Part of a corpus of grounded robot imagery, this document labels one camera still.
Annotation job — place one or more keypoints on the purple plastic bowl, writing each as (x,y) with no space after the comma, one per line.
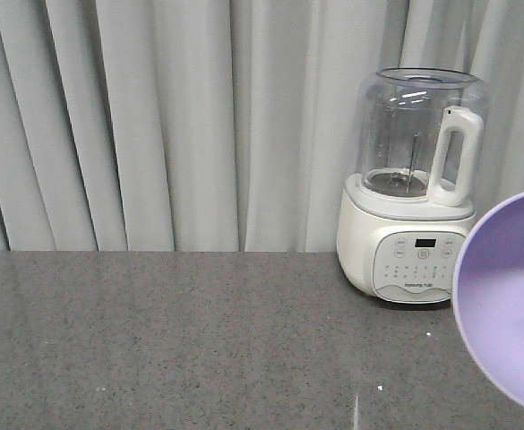
(488,296)

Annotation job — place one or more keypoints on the white blender with clear jar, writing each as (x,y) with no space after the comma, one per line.
(407,210)

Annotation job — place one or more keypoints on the grey pleated curtain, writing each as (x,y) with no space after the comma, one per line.
(221,125)

